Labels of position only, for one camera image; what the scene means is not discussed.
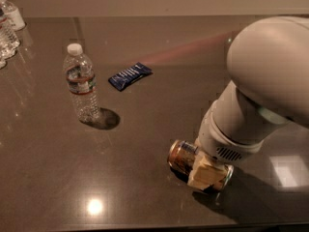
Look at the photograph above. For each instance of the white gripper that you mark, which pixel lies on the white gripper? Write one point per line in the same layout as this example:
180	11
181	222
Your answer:
214	141

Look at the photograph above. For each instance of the orange soda can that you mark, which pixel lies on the orange soda can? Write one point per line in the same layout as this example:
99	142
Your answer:
182	156

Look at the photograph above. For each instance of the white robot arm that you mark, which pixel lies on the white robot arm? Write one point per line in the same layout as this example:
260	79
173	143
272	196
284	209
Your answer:
268	65

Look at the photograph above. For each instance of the blue snack wrapper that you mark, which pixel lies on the blue snack wrapper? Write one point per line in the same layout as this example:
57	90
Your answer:
121	80

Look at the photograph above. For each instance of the clear plastic water bottle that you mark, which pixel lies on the clear plastic water bottle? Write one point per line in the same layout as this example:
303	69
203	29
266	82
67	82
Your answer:
81	81

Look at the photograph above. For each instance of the clear water bottle at edge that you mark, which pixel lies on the clear water bottle at edge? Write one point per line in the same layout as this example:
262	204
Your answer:
9	41

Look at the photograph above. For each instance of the white-labelled water bottle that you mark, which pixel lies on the white-labelled water bottle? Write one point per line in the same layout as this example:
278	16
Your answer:
13	14

